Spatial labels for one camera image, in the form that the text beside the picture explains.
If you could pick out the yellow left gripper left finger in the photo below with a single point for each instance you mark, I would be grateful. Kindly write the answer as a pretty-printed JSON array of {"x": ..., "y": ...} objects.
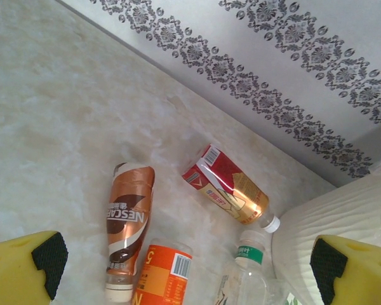
[{"x": 9, "y": 273}]

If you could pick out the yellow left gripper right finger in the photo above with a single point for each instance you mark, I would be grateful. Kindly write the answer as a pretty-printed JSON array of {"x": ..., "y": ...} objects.
[{"x": 365, "y": 273}]

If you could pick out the clear bottle with green label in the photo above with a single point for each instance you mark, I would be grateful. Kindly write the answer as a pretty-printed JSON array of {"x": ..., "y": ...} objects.
[{"x": 244, "y": 273}]

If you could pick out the copper Nescafe bottle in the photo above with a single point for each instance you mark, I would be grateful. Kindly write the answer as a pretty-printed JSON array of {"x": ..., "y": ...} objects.
[{"x": 127, "y": 219}]

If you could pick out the orange label plastic bottle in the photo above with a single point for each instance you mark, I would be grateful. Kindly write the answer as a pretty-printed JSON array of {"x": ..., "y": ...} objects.
[{"x": 162, "y": 276}]

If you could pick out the red and gold bottle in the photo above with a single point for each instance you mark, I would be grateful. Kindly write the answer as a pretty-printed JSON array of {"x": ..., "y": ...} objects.
[{"x": 231, "y": 187}]

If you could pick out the white ribbed plastic bin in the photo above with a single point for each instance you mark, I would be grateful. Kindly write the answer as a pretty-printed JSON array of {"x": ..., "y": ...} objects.
[{"x": 320, "y": 216}]

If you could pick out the crushed clear plastic bottle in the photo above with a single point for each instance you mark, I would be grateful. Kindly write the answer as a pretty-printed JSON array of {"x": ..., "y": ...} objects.
[{"x": 287, "y": 292}]

